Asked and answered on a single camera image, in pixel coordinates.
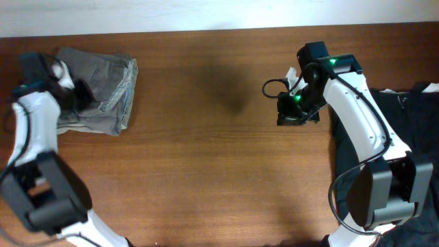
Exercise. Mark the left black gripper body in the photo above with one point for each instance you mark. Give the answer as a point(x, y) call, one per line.
point(82, 95)

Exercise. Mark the folded khaki shorts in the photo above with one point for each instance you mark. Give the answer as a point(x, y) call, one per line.
point(110, 116)

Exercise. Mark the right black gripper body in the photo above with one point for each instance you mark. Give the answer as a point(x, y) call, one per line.
point(296, 117)

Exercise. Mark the grey shorts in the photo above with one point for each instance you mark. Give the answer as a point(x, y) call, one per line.
point(101, 72)

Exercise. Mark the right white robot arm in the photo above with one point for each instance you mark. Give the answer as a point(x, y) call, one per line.
point(393, 181)

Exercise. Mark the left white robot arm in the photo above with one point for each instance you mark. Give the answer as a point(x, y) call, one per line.
point(45, 194)

